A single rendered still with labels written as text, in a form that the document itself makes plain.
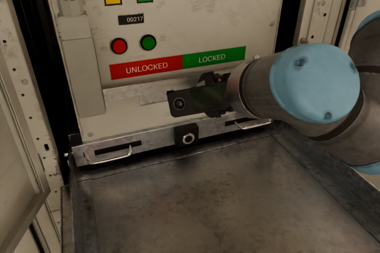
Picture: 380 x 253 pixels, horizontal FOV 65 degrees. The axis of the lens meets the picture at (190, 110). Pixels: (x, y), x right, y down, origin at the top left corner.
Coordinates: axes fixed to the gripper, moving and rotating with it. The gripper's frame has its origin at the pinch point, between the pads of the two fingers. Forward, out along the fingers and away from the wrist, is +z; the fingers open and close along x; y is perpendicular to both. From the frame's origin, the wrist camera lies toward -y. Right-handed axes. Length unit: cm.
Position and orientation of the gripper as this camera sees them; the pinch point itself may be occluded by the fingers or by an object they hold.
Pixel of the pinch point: (196, 96)
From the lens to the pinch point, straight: 66.5
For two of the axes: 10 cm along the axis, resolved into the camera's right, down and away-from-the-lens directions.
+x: -1.7, -9.8, -0.7
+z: -3.1, -0.1, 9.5
